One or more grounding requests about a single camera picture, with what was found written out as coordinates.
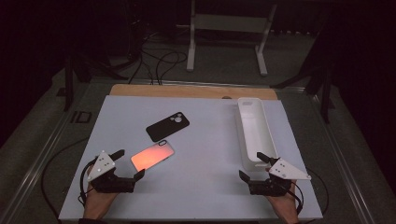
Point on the person's right hand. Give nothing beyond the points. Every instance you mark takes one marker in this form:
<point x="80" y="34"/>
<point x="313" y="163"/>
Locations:
<point x="286" y="207"/>

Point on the white metal stand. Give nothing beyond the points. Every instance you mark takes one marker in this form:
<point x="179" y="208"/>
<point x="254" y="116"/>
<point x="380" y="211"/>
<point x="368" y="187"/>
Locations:
<point x="230" y="23"/>

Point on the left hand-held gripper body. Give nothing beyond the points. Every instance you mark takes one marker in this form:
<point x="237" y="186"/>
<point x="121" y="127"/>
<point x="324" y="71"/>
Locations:
<point x="107" y="185"/>

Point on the wooden table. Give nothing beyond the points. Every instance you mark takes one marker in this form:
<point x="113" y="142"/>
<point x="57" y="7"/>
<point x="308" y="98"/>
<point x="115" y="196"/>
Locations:
<point x="186" y="91"/>

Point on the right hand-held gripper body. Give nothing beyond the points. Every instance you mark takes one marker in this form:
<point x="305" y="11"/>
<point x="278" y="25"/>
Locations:
<point x="274" y="186"/>

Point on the power strip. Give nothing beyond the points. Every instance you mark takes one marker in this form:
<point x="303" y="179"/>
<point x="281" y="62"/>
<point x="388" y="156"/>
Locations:
<point x="289" y="32"/>

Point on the black tripod stand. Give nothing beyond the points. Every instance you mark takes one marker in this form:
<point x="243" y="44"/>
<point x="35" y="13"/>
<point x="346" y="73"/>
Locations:
<point x="68" y="90"/>
<point x="326" y="99"/>

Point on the black rectangular floor bracket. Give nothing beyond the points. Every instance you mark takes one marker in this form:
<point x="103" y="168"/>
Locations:
<point x="74" y="117"/>

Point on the white board sheet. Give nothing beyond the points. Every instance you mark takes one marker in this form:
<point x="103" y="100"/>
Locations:
<point x="202" y="186"/>

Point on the long white plastic container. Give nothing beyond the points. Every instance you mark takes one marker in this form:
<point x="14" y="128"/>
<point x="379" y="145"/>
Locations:
<point x="257" y="137"/>

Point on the person's left hand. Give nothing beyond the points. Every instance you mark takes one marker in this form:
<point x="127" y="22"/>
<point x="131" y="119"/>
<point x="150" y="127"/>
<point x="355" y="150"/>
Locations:
<point x="96" y="203"/>

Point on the black phone case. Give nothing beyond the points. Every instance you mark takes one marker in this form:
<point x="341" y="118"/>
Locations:
<point x="166" y="127"/>

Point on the shiny pink phone case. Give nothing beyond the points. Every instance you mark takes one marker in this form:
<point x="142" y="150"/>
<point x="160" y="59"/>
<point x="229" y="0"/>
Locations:
<point x="152" y="156"/>

